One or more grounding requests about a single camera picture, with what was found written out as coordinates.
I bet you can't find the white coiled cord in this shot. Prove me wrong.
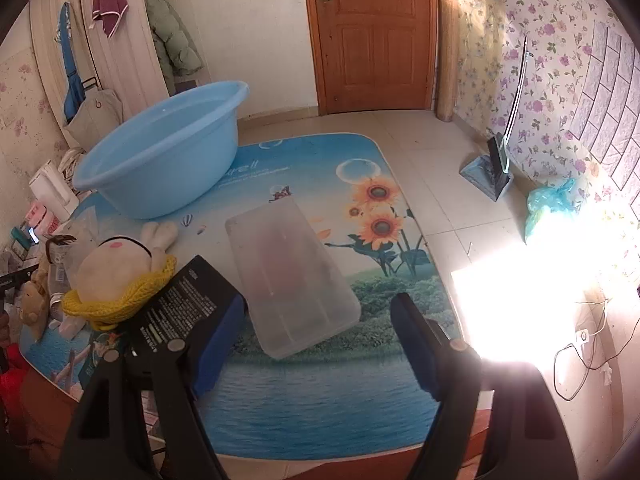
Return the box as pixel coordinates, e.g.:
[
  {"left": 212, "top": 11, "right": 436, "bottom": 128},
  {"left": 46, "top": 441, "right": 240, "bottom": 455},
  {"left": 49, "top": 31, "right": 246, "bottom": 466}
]
[{"left": 58, "top": 146, "right": 87, "bottom": 173}]

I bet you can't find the black printed box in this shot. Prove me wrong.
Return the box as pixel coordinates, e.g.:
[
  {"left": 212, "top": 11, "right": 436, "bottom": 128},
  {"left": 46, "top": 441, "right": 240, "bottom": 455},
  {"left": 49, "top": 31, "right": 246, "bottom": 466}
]
[{"left": 124, "top": 254, "right": 237, "bottom": 377}]

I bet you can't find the small brown teddy bear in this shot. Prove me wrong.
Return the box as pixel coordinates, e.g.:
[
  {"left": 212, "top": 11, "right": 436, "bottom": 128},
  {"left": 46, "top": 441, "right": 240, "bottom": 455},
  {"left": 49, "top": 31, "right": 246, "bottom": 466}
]
[{"left": 17, "top": 269, "right": 52, "bottom": 344}]

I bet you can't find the plush doll with yellow scarf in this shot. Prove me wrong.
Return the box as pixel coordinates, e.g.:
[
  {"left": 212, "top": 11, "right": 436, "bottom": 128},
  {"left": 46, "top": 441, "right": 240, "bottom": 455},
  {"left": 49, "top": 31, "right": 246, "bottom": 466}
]
[{"left": 60, "top": 219, "right": 179, "bottom": 334}]

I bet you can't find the white wardrobe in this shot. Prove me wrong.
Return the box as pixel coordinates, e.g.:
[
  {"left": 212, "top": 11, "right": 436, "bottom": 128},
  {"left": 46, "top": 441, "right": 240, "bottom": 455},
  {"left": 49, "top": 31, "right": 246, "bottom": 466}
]
[{"left": 29, "top": 0, "right": 171, "bottom": 128}]

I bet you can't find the light blue plastic bag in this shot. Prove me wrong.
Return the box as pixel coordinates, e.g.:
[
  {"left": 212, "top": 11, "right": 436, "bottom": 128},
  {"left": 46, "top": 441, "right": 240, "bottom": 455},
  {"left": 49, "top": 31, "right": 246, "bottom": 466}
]
[{"left": 523, "top": 177, "right": 587, "bottom": 246}]

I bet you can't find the clear plastic toothpick box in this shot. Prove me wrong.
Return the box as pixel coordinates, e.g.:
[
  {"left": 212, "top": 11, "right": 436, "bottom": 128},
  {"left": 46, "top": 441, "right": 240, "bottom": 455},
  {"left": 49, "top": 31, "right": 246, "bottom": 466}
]
[{"left": 224, "top": 197, "right": 361, "bottom": 360}]

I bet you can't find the white electric kettle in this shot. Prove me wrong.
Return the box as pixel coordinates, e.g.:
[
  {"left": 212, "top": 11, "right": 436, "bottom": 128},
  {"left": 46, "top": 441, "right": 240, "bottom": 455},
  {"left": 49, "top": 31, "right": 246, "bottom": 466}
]
[{"left": 28, "top": 159, "right": 80, "bottom": 221}]

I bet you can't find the pink bottle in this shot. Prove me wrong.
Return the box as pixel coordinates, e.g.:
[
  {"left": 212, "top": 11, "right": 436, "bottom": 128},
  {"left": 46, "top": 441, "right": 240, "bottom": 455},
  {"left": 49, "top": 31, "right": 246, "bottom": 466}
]
[{"left": 25, "top": 202, "right": 62, "bottom": 237}]

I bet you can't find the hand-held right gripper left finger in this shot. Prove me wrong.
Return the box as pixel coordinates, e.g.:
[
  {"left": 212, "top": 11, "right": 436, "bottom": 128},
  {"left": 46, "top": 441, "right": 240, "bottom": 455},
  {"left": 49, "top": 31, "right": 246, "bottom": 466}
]
[{"left": 60, "top": 294, "right": 247, "bottom": 480}]

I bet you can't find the brown wooden door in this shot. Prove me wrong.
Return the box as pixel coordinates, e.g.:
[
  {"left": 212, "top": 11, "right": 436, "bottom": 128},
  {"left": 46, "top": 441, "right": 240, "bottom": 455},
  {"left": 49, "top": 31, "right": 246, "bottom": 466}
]
[{"left": 301, "top": 0, "right": 439, "bottom": 116}]

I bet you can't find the tan rolled mat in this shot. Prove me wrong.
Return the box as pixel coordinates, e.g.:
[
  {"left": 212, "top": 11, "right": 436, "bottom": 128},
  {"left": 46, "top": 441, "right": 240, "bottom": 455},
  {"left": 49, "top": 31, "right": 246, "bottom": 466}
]
[{"left": 434, "top": 0, "right": 462, "bottom": 122}]

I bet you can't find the red cloth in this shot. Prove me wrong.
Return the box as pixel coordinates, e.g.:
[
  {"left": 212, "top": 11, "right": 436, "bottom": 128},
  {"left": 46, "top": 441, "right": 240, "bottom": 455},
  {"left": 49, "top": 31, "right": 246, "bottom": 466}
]
[{"left": 0, "top": 357, "right": 32, "bottom": 433}]

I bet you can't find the grey blue dustpan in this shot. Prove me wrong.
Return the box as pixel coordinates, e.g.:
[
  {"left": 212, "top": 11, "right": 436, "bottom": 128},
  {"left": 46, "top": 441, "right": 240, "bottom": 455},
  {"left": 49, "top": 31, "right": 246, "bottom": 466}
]
[{"left": 459, "top": 132, "right": 516, "bottom": 204}]

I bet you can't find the scenic printed desktop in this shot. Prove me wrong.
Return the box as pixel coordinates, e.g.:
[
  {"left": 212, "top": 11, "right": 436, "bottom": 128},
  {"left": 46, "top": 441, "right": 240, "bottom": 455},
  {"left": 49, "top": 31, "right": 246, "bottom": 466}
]
[{"left": 19, "top": 132, "right": 482, "bottom": 462}]

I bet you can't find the white floor cable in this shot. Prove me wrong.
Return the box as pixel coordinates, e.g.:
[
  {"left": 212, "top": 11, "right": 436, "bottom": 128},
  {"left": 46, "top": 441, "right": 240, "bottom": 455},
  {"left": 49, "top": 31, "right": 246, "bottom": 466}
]
[{"left": 552, "top": 294, "right": 640, "bottom": 402}]

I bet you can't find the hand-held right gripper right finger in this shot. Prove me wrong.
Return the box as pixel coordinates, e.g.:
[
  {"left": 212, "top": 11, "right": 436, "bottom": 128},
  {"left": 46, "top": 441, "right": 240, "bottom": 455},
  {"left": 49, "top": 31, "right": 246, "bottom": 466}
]
[{"left": 390, "top": 292, "right": 574, "bottom": 480}]

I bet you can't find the clear bag with brown band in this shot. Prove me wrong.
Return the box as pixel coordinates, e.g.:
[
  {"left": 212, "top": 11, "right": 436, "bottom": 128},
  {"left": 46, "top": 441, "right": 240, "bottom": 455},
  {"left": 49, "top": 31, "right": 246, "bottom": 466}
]
[{"left": 44, "top": 210, "right": 103, "bottom": 306}]

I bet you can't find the light blue plastic basin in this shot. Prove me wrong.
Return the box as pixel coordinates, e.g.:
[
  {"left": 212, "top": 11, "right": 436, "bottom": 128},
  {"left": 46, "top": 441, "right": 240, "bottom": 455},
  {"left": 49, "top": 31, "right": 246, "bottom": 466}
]
[{"left": 72, "top": 80, "right": 250, "bottom": 220}]

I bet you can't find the green padded jacket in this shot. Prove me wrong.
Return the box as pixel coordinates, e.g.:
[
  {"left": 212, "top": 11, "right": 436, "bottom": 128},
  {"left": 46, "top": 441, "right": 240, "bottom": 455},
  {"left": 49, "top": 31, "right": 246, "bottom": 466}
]
[{"left": 144, "top": 0, "right": 204, "bottom": 81}]

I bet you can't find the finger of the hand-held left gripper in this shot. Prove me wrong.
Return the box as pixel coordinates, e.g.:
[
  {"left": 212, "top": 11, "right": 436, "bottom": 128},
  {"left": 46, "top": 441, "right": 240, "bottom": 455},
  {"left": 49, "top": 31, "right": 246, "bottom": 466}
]
[{"left": 0, "top": 270, "right": 39, "bottom": 302}]

